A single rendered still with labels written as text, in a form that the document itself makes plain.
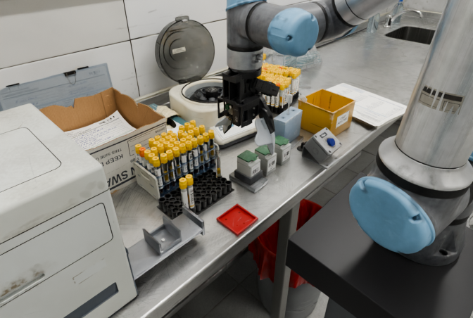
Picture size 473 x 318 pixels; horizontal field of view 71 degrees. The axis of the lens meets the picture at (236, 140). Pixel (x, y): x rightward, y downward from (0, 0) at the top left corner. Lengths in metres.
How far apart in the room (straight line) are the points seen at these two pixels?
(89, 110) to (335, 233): 0.78
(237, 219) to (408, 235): 0.41
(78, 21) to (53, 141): 0.61
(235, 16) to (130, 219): 0.50
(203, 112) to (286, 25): 0.50
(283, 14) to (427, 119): 0.28
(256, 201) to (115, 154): 0.36
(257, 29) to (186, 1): 0.72
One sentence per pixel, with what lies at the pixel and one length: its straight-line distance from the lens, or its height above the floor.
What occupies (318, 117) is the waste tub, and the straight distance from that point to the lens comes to 1.08.
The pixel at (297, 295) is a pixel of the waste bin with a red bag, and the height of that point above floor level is 0.22.
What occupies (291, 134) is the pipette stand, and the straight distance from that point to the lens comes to 1.03.
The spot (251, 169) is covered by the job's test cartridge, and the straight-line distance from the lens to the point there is 0.83.
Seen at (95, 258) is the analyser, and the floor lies 1.02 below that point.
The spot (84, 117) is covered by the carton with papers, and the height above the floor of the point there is 0.96.
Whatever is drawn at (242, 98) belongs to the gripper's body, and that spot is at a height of 1.14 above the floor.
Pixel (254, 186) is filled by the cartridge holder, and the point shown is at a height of 0.89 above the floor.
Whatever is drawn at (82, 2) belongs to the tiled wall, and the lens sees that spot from 1.11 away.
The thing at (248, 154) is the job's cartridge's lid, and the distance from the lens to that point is 0.85.
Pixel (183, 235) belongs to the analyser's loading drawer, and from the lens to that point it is 0.71.
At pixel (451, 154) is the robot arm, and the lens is 0.46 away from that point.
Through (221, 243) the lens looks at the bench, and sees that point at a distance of 0.74.
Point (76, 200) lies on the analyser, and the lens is 0.49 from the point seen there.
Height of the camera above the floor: 1.44
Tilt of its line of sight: 32 degrees down
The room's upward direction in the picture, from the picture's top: straight up
